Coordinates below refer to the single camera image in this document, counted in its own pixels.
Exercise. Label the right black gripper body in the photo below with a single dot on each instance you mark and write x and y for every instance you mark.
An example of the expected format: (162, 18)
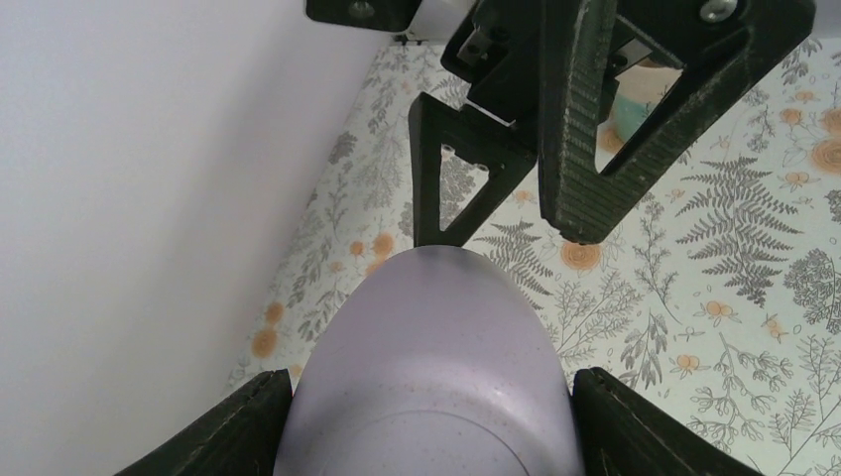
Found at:
(493, 46)

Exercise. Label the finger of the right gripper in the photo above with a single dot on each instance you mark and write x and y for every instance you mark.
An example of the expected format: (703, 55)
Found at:
(464, 166)
(722, 49)

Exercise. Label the floral tablecloth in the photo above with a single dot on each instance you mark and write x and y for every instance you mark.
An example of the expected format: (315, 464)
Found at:
(718, 297)

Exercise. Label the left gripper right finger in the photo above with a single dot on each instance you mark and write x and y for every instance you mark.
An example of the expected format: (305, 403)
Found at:
(622, 433)

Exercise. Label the lilac cup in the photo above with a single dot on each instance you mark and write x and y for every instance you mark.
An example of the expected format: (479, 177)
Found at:
(435, 365)

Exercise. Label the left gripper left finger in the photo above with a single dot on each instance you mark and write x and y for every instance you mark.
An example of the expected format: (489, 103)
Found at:
(239, 436)

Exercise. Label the floral patterned mug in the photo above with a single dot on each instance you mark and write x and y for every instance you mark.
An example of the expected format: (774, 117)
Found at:
(641, 89)

